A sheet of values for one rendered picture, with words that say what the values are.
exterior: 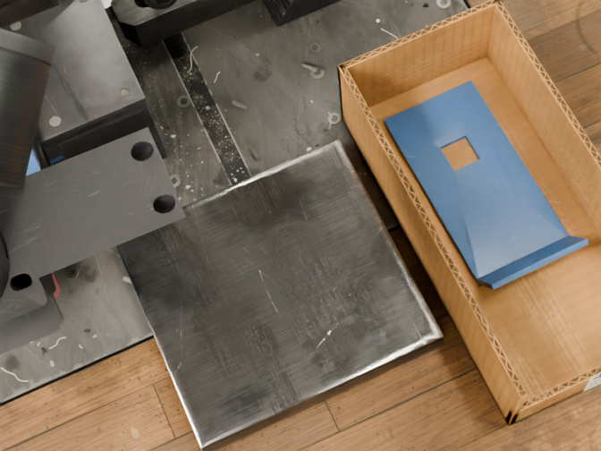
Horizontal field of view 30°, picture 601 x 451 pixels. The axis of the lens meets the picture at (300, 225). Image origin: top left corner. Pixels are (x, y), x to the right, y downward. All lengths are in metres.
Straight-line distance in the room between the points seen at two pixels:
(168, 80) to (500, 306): 0.29
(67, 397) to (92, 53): 0.23
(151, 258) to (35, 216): 0.27
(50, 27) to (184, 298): 0.20
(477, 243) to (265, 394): 0.17
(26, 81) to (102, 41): 0.32
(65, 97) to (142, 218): 0.27
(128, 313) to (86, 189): 0.28
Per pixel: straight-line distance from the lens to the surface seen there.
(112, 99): 0.74
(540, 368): 0.74
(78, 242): 0.50
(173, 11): 0.79
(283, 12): 0.85
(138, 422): 0.75
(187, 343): 0.73
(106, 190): 0.49
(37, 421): 0.76
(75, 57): 0.77
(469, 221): 0.77
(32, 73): 0.45
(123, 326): 0.77
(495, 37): 0.80
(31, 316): 0.55
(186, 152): 0.81
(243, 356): 0.73
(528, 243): 0.77
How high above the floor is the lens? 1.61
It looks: 66 degrees down
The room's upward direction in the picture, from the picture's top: 10 degrees counter-clockwise
